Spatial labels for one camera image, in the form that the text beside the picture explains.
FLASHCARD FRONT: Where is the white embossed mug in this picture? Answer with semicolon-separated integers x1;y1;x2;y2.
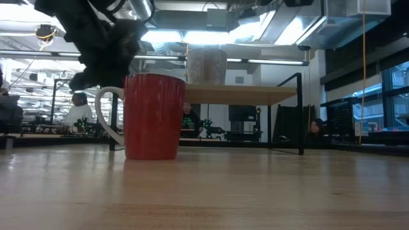
187;47;228;86

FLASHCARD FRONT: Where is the black leaning panel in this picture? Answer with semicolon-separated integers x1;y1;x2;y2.
273;104;316;144

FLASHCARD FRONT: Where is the yellow cord reel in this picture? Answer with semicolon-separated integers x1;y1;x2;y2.
34;24;58;49

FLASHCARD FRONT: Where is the silver round ventilation duct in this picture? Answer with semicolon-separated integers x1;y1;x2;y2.
127;0;156;22

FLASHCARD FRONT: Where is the black perforated cabinet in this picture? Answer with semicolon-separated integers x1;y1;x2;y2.
320;97;355;144

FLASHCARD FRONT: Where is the grey ceiling box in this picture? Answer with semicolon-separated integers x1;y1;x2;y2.
206;8;230;29

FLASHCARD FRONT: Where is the wooden shelf black metal frame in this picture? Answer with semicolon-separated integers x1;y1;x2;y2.
109;72;305;157

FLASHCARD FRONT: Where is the black table edge rail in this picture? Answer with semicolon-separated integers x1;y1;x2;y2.
0;135;409;157

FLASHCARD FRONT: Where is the long light strip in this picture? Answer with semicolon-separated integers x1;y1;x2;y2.
0;49;310;66

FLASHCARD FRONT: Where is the person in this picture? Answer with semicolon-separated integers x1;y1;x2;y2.
307;118;327;144
0;89;24;135
63;91;94;134
181;102;205;138

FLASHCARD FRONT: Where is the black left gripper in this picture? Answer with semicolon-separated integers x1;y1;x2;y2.
63;18;150;92

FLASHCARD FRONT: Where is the black monitor cart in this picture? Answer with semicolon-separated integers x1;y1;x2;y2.
225;105;265;142

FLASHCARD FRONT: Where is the red mug white handle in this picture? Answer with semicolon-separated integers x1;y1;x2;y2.
95;72;187;161

